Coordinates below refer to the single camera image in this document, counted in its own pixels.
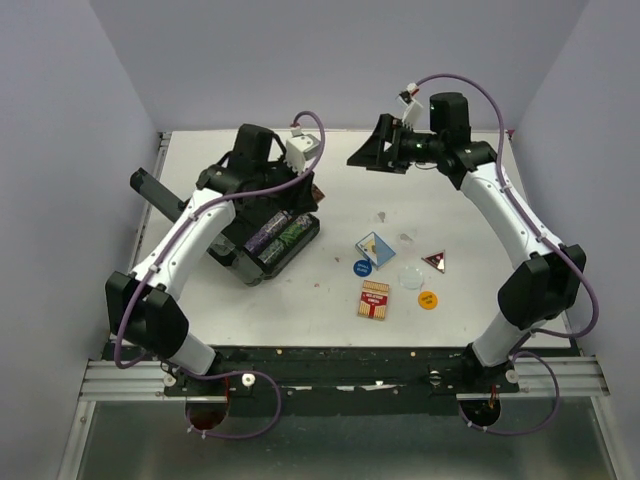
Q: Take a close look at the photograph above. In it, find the black mounting rail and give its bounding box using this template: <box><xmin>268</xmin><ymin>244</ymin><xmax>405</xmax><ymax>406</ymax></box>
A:
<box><xmin>153</xmin><ymin>347</ymin><xmax>519</xmax><ymax>418</ymax></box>

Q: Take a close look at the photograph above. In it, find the black poker chip case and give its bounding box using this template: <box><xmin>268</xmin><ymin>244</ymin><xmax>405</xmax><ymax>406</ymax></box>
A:
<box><xmin>207</xmin><ymin>197</ymin><xmax>320</xmax><ymax>286</ymax></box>

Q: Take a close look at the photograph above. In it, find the blue playing card deck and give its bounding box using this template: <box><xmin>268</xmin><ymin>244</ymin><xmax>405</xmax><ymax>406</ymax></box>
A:
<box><xmin>355</xmin><ymin>232</ymin><xmax>396</xmax><ymax>270</ymax></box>

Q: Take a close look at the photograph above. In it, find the aluminium frame rail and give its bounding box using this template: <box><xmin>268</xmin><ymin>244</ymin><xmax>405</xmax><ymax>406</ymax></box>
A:
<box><xmin>515</xmin><ymin>357</ymin><xmax>610</xmax><ymax>398</ymax></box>

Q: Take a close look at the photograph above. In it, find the blue small blind button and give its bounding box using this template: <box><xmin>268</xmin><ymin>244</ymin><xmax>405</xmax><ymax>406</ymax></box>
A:
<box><xmin>353</xmin><ymin>259</ymin><xmax>373</xmax><ymax>278</ymax></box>

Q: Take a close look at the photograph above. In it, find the red playing card deck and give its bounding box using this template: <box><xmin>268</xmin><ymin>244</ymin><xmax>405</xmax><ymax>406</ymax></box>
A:
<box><xmin>357</xmin><ymin>280</ymin><xmax>390</xmax><ymax>321</ymax></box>

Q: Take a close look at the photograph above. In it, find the red triangular plaque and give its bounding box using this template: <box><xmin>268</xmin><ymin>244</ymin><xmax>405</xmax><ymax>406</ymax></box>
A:
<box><xmin>421</xmin><ymin>249</ymin><xmax>446</xmax><ymax>274</ymax></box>

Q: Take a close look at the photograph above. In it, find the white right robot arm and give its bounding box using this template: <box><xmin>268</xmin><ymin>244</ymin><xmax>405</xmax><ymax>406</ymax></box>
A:
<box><xmin>347</xmin><ymin>85</ymin><xmax>586</xmax><ymax>392</ymax></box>

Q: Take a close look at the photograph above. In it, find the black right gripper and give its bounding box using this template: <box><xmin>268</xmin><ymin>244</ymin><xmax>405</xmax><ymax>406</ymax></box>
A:
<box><xmin>346</xmin><ymin>114</ymin><xmax>443</xmax><ymax>176</ymax></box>

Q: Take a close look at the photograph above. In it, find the orange big blind button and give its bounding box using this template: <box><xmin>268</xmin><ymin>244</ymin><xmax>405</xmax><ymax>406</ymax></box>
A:
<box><xmin>418</xmin><ymin>290</ymin><xmax>439</xmax><ymax>310</ymax></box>

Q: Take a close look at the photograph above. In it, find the clear round dealer button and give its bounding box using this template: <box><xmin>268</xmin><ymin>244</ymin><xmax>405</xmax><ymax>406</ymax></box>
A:
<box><xmin>398</xmin><ymin>266</ymin><xmax>424</xmax><ymax>290</ymax></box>

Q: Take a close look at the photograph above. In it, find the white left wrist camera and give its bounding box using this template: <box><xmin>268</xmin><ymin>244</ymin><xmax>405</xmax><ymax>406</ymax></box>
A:
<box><xmin>285</xmin><ymin>134</ymin><xmax>320</xmax><ymax>174</ymax></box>

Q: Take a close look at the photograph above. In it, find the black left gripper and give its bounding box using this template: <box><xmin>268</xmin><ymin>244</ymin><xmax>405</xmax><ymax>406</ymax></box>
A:
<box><xmin>254</xmin><ymin>152</ymin><xmax>319</xmax><ymax>216</ymax></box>

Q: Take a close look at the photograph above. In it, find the brown white poker chip stack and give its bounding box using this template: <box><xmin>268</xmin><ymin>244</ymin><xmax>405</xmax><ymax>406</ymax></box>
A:
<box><xmin>311</xmin><ymin>184</ymin><xmax>325</xmax><ymax>204</ymax></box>

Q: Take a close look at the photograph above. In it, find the green blue chip row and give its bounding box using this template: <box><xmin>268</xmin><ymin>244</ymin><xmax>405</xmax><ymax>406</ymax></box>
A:
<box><xmin>258</xmin><ymin>214</ymin><xmax>312</xmax><ymax>265</ymax></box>

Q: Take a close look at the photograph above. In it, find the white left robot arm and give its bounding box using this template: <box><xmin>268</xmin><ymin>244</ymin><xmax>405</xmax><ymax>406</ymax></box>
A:
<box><xmin>105</xmin><ymin>122</ymin><xmax>326</xmax><ymax>395</ymax></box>

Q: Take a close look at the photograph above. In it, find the purple chip row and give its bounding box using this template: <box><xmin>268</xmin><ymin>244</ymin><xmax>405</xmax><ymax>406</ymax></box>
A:
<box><xmin>244</xmin><ymin>211</ymin><xmax>292</xmax><ymax>253</ymax></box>

